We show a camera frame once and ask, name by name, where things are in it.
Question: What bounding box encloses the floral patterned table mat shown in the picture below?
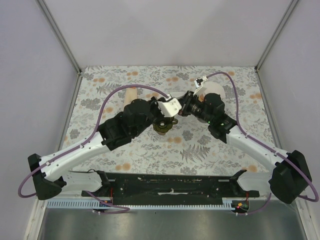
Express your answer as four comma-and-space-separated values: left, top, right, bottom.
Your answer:
63, 66, 274, 176

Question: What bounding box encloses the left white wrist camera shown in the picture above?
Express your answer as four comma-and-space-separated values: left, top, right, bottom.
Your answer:
157, 94, 182, 118

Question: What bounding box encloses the white slotted cable duct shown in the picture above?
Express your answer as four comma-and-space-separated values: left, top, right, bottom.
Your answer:
46, 197, 237, 209

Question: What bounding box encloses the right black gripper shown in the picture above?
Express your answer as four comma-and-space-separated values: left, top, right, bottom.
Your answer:
177, 90, 213, 125

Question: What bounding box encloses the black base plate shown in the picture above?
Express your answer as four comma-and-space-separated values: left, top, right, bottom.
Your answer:
93, 170, 260, 206

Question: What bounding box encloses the green glass dripper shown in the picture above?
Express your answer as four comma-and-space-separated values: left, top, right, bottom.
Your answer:
152, 117, 178, 136

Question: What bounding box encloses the orange coffee filter pack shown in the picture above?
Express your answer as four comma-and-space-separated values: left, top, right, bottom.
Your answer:
123, 87, 138, 107

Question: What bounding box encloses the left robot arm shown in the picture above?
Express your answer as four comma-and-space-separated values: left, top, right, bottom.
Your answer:
28, 97, 163, 200

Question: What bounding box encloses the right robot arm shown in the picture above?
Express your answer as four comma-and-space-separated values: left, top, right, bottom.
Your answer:
178, 91, 313, 204

